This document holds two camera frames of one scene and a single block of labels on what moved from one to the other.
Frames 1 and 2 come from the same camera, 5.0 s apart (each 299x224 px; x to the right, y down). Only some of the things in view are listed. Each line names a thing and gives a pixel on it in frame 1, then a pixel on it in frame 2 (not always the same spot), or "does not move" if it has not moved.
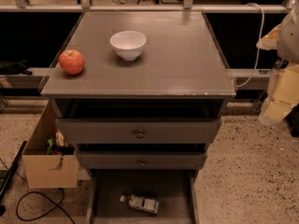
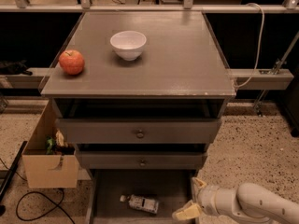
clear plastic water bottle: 141,203 does not move
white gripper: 290,41 to 206,197
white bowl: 128,44 does not move
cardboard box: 47,171 does not move
